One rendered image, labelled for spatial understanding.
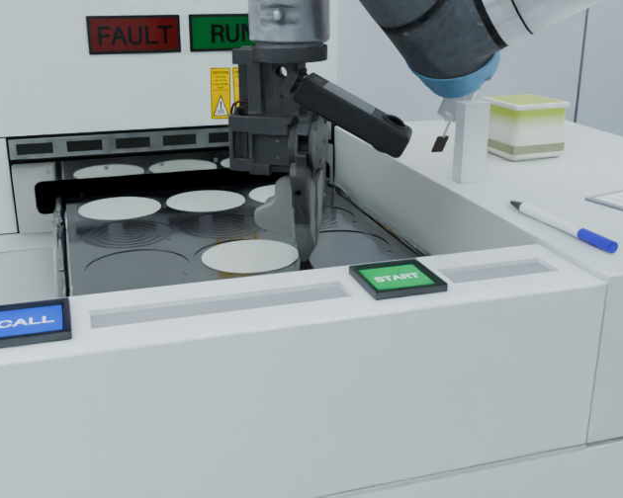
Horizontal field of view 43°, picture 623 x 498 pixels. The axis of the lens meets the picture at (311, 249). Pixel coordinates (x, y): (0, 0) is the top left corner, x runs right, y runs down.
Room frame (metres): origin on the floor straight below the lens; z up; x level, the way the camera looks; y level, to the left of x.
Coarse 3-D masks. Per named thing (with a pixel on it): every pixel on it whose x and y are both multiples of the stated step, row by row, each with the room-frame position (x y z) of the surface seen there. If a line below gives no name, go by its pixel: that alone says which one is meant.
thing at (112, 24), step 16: (96, 32) 1.04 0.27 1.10; (112, 32) 1.04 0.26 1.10; (128, 32) 1.05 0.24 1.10; (144, 32) 1.06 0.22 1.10; (160, 32) 1.06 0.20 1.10; (176, 32) 1.07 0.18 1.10; (96, 48) 1.04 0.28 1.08; (112, 48) 1.04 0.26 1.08; (128, 48) 1.05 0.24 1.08; (144, 48) 1.06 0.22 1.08; (160, 48) 1.06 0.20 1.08; (176, 48) 1.07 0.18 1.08
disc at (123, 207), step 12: (96, 204) 0.96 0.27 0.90; (108, 204) 0.96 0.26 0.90; (120, 204) 0.96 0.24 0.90; (132, 204) 0.96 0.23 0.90; (144, 204) 0.96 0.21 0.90; (156, 204) 0.96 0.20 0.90; (96, 216) 0.90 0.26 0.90; (108, 216) 0.90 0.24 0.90; (120, 216) 0.90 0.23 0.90; (132, 216) 0.90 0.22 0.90
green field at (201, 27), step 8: (192, 24) 1.08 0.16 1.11; (200, 24) 1.08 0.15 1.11; (208, 24) 1.08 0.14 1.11; (216, 24) 1.08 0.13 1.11; (224, 24) 1.09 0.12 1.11; (232, 24) 1.09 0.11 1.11; (240, 24) 1.09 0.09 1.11; (248, 24) 1.10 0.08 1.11; (200, 32) 1.08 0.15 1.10; (208, 32) 1.08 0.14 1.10; (216, 32) 1.08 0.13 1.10; (224, 32) 1.09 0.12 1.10; (232, 32) 1.09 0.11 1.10; (240, 32) 1.09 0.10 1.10; (248, 32) 1.10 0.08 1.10; (200, 40) 1.08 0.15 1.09; (208, 40) 1.08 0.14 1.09; (216, 40) 1.08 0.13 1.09; (224, 40) 1.09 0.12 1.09; (232, 40) 1.09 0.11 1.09; (240, 40) 1.09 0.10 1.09; (248, 40) 1.10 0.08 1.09
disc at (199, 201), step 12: (192, 192) 1.01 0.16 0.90; (204, 192) 1.01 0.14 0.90; (216, 192) 1.01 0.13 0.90; (228, 192) 1.01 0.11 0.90; (168, 204) 0.96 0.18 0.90; (180, 204) 0.96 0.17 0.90; (192, 204) 0.96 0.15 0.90; (204, 204) 0.96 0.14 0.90; (216, 204) 0.96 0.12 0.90; (228, 204) 0.96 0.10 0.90; (240, 204) 0.96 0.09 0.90
